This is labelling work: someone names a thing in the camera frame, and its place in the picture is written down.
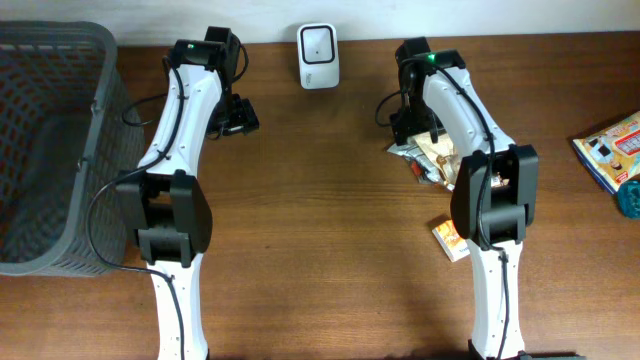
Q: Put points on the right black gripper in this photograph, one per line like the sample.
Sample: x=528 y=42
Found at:
x=407 y=128

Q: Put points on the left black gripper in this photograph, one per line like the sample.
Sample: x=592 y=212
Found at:
x=240 y=120

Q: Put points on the silver foil packet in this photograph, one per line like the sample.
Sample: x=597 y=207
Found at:
x=422 y=168

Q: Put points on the beige snack pouch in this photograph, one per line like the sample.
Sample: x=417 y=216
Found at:
x=441 y=159

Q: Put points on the small orange box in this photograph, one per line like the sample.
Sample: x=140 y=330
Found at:
x=454 y=246

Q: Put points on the yellow wet wipes pack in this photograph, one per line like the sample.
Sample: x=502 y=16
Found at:
x=611 y=155

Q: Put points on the blue mouthwash bottle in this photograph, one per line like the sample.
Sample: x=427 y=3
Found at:
x=628 y=199

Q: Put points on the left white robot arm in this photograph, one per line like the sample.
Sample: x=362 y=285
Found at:
x=164 y=208

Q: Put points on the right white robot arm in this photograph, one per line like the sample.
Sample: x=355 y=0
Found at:
x=494 y=195

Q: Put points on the white barcode scanner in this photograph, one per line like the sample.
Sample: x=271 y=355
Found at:
x=318 y=56

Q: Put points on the dark grey plastic basket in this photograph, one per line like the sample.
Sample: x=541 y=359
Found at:
x=62 y=139

